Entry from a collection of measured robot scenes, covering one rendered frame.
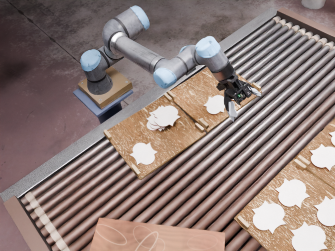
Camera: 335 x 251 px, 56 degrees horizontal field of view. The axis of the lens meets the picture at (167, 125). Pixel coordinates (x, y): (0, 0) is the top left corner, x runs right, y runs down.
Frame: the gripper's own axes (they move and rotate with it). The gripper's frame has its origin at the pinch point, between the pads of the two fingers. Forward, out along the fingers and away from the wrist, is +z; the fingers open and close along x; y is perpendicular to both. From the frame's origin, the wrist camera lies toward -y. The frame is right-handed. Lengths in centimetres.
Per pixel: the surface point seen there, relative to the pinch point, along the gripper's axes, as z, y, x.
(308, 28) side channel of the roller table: 38, -64, 84
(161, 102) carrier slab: -1, -55, -21
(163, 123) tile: 0.5, -38.2, -28.0
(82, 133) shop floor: 25, -169, -86
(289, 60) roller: 35, -50, 54
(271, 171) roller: 36.6, 0.4, -7.0
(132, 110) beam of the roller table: -6, -60, -36
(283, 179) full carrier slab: 38.4, 6.7, -5.9
